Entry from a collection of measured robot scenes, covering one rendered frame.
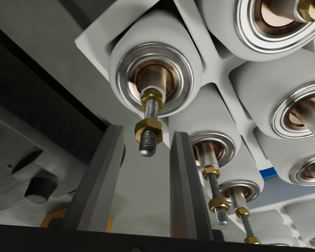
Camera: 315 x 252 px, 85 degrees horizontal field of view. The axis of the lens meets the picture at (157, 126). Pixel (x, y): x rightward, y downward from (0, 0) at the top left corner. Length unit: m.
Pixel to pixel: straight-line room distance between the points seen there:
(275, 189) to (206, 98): 0.40
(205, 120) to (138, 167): 0.50
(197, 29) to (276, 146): 0.21
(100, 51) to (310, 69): 0.23
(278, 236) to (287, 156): 0.32
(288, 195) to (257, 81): 0.40
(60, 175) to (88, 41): 0.27
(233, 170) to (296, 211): 0.33
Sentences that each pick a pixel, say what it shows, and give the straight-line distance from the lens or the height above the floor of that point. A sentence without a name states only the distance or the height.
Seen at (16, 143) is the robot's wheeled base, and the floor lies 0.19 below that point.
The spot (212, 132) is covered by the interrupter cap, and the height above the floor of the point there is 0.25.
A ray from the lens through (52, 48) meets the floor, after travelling 0.49.
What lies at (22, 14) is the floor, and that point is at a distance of 0.50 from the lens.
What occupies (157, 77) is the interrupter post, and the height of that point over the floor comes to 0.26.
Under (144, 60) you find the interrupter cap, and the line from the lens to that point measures 0.16.
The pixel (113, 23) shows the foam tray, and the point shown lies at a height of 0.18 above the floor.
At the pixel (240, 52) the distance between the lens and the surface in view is 0.18.
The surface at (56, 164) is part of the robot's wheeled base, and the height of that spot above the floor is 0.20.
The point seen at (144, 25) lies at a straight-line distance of 0.18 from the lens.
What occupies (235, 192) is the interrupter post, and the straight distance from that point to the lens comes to 0.32.
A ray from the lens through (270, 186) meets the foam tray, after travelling 0.60.
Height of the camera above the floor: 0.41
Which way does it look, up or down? 51 degrees down
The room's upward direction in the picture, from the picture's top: 177 degrees counter-clockwise
